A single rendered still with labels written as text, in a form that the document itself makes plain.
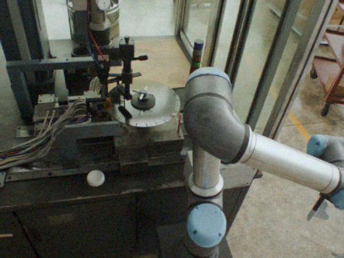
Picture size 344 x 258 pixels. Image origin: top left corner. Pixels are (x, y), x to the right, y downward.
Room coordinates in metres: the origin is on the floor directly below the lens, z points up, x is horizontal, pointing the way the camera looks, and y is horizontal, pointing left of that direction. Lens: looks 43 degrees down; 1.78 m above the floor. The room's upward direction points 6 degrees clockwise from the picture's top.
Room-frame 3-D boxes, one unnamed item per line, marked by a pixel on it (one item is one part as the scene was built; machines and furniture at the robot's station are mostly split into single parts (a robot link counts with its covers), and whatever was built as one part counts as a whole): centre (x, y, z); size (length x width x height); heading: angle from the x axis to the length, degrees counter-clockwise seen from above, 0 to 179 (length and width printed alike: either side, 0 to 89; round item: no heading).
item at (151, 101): (1.03, 0.12, 0.96); 0.11 x 0.11 x 0.03
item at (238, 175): (0.80, -0.24, 0.82); 0.28 x 0.11 x 0.15; 107
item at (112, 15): (1.72, 0.51, 0.93); 0.31 x 0.31 x 0.36
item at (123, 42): (0.99, 0.18, 1.17); 0.06 x 0.05 x 0.20; 98
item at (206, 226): (0.47, -0.15, 0.91); 0.13 x 0.12 x 0.14; 179
